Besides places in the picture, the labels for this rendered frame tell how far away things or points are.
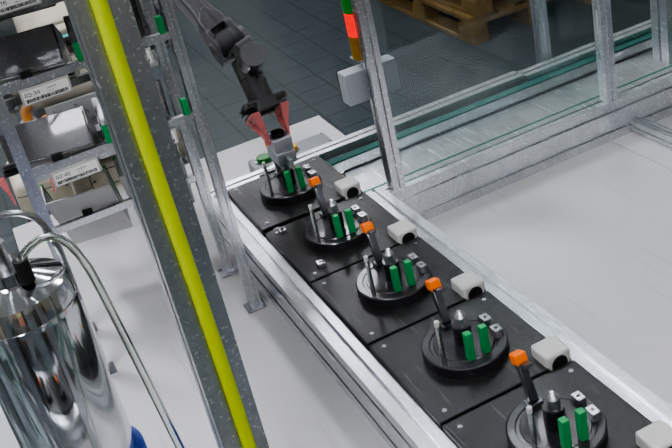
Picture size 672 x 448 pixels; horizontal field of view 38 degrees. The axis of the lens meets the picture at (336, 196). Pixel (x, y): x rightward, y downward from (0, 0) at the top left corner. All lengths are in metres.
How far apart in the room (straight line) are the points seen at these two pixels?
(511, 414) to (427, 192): 0.82
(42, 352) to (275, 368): 0.75
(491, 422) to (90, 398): 0.59
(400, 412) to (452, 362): 0.12
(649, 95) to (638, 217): 0.45
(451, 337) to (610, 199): 0.69
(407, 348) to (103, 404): 0.58
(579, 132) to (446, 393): 0.99
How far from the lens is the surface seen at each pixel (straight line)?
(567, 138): 2.36
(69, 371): 1.24
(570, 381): 1.56
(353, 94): 2.06
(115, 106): 0.85
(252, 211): 2.18
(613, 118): 2.43
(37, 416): 1.27
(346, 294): 1.82
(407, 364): 1.63
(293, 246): 2.01
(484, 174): 2.25
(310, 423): 1.74
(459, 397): 1.55
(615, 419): 1.49
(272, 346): 1.93
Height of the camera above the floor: 1.98
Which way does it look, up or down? 28 degrees down
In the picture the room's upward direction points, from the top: 13 degrees counter-clockwise
